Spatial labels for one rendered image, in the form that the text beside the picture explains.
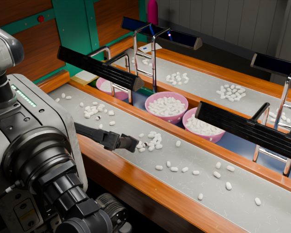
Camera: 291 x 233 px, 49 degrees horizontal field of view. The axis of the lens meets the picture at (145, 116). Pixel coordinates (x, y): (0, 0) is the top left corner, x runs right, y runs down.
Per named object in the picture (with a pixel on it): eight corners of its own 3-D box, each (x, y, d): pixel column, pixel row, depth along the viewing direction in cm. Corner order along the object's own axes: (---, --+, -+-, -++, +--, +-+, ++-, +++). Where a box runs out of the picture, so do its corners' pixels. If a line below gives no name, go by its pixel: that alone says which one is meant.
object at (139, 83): (135, 92, 158) (134, 80, 154) (57, 58, 191) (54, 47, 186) (145, 85, 163) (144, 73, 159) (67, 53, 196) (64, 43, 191)
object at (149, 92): (156, 99, 217) (154, 37, 189) (134, 89, 227) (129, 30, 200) (172, 87, 228) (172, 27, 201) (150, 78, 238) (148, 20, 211)
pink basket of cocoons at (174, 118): (182, 132, 188) (182, 119, 183) (140, 125, 196) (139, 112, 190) (191, 107, 208) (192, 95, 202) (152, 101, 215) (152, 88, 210)
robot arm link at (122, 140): (118, 150, 149) (120, 138, 148) (106, 145, 152) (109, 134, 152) (125, 150, 155) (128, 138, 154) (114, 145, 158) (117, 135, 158)
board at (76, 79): (83, 86, 217) (83, 84, 216) (69, 79, 225) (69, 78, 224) (116, 66, 237) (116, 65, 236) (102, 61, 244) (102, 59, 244)
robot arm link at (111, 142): (25, 122, 148) (33, 100, 149) (31, 123, 154) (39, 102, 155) (111, 152, 143) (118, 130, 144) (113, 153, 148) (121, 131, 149)
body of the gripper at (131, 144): (124, 132, 163) (115, 132, 157) (139, 141, 159) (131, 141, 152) (119, 144, 164) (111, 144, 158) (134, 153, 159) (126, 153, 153)
